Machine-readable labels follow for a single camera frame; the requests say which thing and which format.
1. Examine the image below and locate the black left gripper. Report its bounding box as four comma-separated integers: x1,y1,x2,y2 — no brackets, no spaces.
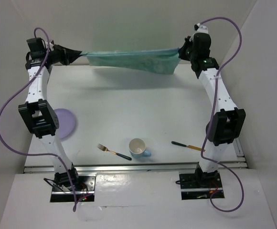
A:
43,44,82,66

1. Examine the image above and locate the teal green cloth napkin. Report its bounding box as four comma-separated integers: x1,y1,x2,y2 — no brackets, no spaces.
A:
80,48,180,75

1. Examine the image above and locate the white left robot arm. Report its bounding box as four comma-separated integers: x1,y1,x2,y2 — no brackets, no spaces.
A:
18,44,81,190

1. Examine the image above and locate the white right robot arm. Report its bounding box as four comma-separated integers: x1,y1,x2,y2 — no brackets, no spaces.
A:
179,32,246,187

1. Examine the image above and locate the lavender plastic plate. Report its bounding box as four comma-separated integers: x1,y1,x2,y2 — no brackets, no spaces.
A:
54,108,76,140

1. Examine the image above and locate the light blue ceramic mug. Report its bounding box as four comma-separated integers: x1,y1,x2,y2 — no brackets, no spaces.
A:
128,138,151,160

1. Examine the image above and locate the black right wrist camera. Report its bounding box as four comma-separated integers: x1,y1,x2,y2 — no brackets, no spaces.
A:
194,23,209,34

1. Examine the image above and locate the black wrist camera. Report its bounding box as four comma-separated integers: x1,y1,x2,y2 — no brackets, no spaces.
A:
27,38,45,52
194,23,209,34

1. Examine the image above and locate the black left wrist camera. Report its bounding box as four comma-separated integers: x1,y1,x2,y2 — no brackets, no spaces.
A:
27,38,45,52

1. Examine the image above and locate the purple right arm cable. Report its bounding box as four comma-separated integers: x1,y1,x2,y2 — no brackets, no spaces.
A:
195,17,245,212

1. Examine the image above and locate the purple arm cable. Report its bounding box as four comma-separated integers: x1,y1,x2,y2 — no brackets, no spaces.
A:
195,17,245,212
0,27,89,212

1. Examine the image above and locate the gold knife dark handle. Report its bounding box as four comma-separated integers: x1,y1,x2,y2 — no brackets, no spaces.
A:
171,141,202,151

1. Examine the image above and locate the gold fork dark handle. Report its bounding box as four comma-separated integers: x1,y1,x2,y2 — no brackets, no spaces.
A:
97,144,132,161

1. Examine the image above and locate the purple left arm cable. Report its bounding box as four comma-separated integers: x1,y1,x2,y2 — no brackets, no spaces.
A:
0,27,89,212

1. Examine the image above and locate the aluminium right frame rail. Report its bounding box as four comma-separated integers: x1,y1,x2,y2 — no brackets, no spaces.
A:
234,138,248,168

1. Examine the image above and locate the aluminium frame rail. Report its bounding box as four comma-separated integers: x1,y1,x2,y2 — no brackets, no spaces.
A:
234,138,248,168
23,160,248,174

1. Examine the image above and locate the aluminium front frame rail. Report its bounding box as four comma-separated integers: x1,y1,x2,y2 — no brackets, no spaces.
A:
23,160,248,174

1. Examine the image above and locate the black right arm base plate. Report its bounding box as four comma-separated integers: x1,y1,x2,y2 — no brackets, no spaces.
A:
175,174,224,200

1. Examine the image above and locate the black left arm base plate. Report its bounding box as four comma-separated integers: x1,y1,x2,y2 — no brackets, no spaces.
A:
50,174,96,203

